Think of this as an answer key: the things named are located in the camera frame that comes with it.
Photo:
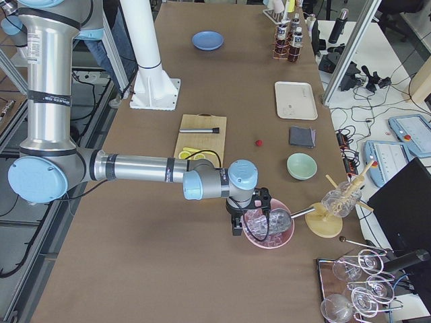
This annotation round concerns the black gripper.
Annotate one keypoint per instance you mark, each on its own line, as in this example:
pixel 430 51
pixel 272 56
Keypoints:
pixel 234 212

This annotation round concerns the blue plate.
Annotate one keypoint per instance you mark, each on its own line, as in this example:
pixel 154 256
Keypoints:
pixel 207 40

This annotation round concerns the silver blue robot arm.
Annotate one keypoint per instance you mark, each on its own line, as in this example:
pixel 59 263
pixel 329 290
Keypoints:
pixel 50 163

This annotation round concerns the pink bowl with ice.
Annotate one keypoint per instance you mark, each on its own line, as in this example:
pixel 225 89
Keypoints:
pixel 255 228

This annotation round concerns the metal ice scoop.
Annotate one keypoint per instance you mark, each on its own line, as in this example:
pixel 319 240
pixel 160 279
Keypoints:
pixel 280 220

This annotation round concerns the right lemon half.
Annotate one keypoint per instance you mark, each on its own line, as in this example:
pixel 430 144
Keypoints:
pixel 199 156

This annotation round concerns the lemon half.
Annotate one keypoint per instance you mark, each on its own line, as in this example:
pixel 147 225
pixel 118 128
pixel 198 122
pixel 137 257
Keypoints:
pixel 199 156
pixel 184 154

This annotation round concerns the wooden cutting board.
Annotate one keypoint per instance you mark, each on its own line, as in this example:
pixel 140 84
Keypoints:
pixel 199 141

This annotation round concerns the wooden mug tree stand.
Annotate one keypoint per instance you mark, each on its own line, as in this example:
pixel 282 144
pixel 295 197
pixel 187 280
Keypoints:
pixel 326 225

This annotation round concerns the green ceramic bowl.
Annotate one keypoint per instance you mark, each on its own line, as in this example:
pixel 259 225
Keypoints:
pixel 301 166

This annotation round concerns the left lemon half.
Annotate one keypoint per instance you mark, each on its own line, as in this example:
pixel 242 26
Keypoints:
pixel 184 154

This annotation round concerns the clear glass mug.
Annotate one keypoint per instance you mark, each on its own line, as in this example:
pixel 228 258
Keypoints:
pixel 340 201

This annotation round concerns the grey folded cloth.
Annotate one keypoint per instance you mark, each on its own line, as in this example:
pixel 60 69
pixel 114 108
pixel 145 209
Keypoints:
pixel 303 137

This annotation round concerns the beige plastic tray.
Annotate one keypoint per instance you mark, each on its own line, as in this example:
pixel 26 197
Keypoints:
pixel 295 101

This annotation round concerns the wine glass rack tray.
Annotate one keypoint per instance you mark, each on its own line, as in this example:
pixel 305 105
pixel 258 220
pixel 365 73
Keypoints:
pixel 356 287

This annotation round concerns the near blue teach pendant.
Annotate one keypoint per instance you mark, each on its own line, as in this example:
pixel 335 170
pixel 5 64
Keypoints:
pixel 391 158

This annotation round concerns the blue teach pendant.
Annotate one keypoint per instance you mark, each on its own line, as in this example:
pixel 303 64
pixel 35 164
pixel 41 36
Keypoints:
pixel 414 131
pixel 391 158

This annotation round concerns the black monitor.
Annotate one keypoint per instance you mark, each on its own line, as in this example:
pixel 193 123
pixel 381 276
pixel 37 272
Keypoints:
pixel 402 208

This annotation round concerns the front dark drink bottle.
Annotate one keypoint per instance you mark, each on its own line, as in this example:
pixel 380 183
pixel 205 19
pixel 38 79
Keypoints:
pixel 296 45

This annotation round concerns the dark drink bottle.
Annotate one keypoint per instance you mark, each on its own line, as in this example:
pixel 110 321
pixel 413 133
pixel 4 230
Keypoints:
pixel 294 23
pixel 296 45
pixel 280 48

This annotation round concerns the middle dark drink bottle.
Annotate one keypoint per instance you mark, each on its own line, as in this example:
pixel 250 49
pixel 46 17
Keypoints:
pixel 280 48

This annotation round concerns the far blue teach pendant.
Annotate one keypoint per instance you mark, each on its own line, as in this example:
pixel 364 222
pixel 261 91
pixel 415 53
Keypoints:
pixel 414 131

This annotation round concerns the rear dark drink bottle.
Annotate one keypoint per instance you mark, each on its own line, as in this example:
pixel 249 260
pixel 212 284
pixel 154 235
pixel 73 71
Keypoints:
pixel 294 23

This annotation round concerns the white cup rack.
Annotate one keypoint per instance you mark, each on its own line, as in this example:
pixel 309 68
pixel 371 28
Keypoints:
pixel 276 18

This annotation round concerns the black thermos bottle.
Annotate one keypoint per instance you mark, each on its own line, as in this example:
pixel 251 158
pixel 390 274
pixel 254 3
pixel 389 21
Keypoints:
pixel 338 26

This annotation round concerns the pink cup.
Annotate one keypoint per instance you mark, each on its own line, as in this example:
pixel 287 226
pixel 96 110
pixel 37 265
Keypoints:
pixel 278 6

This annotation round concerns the yellow cup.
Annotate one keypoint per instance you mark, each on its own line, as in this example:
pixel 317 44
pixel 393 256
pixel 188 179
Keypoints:
pixel 290 5

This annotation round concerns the grey handled knife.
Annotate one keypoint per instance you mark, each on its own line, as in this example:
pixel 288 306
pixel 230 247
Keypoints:
pixel 214 130

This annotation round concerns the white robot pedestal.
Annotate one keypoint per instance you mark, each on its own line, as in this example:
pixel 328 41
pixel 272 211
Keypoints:
pixel 153 88

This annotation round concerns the copper wire bottle rack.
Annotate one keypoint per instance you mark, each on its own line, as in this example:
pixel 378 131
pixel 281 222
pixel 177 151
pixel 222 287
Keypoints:
pixel 287 41

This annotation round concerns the aluminium frame post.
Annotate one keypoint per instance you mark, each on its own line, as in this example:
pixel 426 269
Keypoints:
pixel 366 16

